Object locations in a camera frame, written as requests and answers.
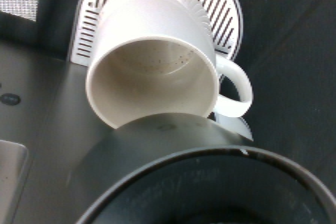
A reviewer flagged grey pod coffee machine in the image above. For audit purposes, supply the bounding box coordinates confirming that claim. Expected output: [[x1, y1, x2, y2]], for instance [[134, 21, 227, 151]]
[[0, 0, 336, 224]]

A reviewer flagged white ceramic mug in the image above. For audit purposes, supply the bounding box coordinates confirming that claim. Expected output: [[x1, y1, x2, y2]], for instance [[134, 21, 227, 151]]
[[85, 0, 253, 128]]

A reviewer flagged grey woven placemat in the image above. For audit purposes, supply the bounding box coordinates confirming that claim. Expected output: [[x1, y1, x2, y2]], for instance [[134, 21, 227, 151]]
[[0, 0, 38, 21]]

